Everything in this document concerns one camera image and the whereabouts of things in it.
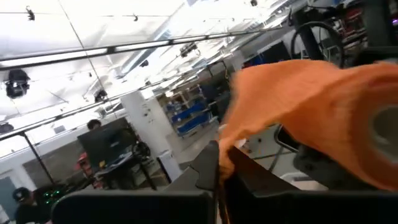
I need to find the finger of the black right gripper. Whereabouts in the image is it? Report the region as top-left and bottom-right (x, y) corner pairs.
(293, 144), (377, 191)
(357, 46), (398, 65)

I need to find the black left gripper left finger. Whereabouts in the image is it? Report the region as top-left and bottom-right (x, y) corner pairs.
(51, 139), (220, 224)

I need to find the storage shelf with blue bins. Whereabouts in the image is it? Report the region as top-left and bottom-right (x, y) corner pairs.
(166, 98), (218, 138)

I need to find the black ceiling spotlight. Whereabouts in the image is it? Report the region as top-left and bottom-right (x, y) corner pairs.
(94, 89), (108, 103)
(4, 68), (31, 100)
(179, 42), (200, 58)

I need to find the white cabinet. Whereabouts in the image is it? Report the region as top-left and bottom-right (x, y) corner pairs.
(156, 150), (183, 184)

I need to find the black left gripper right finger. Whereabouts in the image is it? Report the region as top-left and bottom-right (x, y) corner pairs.
(223, 146), (398, 224)

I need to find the orange elastic bandage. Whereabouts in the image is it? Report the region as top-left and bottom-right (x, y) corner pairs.
(216, 58), (398, 224)

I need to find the black robot station frame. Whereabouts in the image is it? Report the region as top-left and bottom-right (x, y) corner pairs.
(0, 73), (200, 184)

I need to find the overhead black light bar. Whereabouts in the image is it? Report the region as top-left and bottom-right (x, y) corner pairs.
(0, 26), (282, 68)

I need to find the person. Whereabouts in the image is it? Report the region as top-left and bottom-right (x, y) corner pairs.
(86, 118), (103, 131)
(11, 186), (43, 224)

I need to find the large black screen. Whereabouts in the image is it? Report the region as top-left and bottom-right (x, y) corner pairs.
(76, 117), (138, 169)

